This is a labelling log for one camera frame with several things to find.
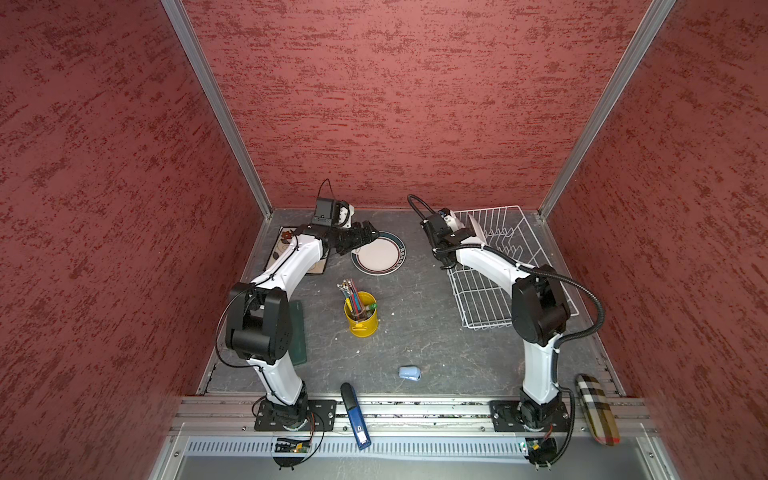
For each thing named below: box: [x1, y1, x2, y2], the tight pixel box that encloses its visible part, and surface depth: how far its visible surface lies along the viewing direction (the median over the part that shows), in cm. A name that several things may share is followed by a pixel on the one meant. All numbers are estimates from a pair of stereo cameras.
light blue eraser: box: [399, 366, 421, 382], surface depth 81 cm
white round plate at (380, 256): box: [350, 230, 407, 276], surface depth 108 cm
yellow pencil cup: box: [344, 291, 379, 338], surface depth 85 cm
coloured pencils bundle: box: [337, 279, 365, 320], surface depth 83 cm
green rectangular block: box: [288, 300, 307, 367], surface depth 89 cm
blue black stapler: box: [340, 382, 371, 450], surface depth 72 cm
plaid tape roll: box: [575, 373, 620, 446], surface depth 74 cm
